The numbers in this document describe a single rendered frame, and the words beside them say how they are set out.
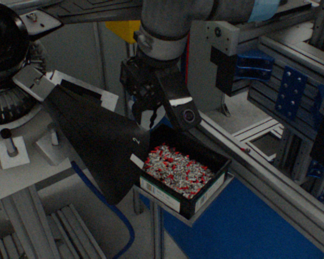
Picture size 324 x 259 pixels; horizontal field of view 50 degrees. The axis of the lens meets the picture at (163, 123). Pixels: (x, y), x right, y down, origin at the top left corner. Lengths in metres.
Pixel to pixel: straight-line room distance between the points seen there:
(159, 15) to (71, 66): 1.15
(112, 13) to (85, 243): 1.17
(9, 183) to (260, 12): 0.65
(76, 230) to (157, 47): 1.30
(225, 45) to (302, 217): 0.62
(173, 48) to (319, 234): 0.51
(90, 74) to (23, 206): 0.80
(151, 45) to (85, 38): 1.08
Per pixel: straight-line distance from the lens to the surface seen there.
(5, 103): 0.77
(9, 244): 1.76
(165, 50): 0.52
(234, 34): 1.17
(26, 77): 0.67
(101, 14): 0.71
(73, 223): 1.73
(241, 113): 2.47
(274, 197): 0.86
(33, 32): 0.67
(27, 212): 1.08
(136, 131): 0.75
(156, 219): 1.05
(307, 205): 0.82
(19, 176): 0.88
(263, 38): 1.25
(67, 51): 1.57
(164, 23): 0.49
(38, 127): 0.89
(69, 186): 1.99
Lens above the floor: 1.46
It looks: 39 degrees down
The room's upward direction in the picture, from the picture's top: straight up
